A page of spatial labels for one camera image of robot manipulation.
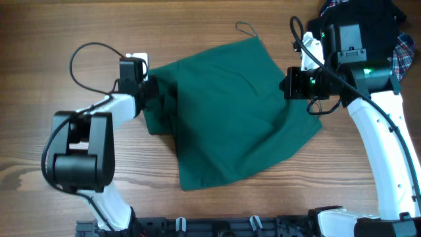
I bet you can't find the green cloth drawstring bag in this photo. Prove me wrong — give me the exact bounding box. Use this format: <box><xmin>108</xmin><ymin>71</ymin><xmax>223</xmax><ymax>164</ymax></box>
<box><xmin>143</xmin><ymin>32</ymin><xmax>322</xmax><ymax>190</ymax></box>

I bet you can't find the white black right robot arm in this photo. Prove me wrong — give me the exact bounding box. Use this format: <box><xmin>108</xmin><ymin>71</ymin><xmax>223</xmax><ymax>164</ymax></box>
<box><xmin>280</xmin><ymin>17</ymin><xmax>420</xmax><ymax>236</ymax></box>

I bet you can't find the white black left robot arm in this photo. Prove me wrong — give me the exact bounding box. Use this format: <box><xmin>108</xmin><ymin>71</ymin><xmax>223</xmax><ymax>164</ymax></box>
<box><xmin>41</xmin><ymin>53</ymin><xmax>158</xmax><ymax>236</ymax></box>

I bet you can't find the dark navy garment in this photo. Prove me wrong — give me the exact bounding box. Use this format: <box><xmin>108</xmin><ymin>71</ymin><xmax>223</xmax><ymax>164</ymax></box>
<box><xmin>307</xmin><ymin>0</ymin><xmax>407</xmax><ymax>60</ymax></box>

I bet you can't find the red blue plaid shirt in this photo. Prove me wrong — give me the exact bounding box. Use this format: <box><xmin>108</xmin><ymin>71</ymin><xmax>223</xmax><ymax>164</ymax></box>
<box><xmin>319</xmin><ymin>0</ymin><xmax>416</xmax><ymax>82</ymax></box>

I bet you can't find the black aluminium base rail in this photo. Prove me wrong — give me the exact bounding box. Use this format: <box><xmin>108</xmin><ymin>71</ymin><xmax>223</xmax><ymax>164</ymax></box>
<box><xmin>75</xmin><ymin>215</ymin><xmax>368</xmax><ymax>237</ymax></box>

